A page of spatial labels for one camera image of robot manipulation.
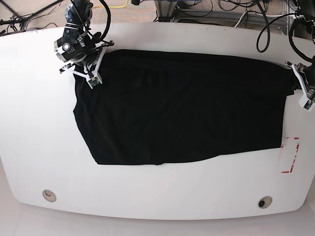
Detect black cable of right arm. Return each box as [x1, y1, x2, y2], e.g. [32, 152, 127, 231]
[68, 0, 111, 45]

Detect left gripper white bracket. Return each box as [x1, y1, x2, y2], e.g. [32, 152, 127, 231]
[285, 61, 315, 108]

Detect black printed T-shirt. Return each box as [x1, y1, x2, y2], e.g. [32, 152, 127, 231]
[73, 50, 295, 165]

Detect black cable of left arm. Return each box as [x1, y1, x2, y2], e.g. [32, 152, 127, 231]
[255, 0, 293, 53]

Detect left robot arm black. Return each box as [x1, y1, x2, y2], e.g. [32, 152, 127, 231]
[286, 0, 315, 111]

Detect aluminium frame post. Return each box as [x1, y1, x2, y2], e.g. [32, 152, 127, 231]
[154, 0, 178, 22]

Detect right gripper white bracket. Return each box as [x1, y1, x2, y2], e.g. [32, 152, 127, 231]
[58, 39, 114, 83]

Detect table cable grommet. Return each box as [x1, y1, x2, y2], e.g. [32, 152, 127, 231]
[257, 196, 273, 209]
[42, 189, 57, 203]

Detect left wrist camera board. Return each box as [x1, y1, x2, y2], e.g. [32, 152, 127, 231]
[304, 101, 315, 112]

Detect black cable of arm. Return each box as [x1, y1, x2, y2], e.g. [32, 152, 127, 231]
[255, 0, 293, 53]
[68, 0, 111, 45]

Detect red tape rectangle marking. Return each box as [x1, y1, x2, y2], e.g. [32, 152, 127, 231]
[278, 137, 300, 174]

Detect right table cable grommet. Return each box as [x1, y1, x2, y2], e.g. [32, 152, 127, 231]
[257, 196, 273, 209]

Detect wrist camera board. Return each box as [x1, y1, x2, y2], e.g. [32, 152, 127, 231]
[304, 101, 315, 112]
[88, 77, 102, 89]

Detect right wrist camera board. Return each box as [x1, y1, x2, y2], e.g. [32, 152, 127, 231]
[88, 77, 102, 89]

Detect yellow cable on floor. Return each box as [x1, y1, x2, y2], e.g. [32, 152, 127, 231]
[98, 0, 128, 9]

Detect black tripod legs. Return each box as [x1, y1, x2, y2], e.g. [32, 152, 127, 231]
[0, 0, 62, 36]

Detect left table cable grommet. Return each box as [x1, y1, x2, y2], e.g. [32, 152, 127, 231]
[42, 189, 57, 203]

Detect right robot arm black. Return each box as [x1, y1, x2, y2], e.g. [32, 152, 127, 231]
[54, 0, 114, 89]

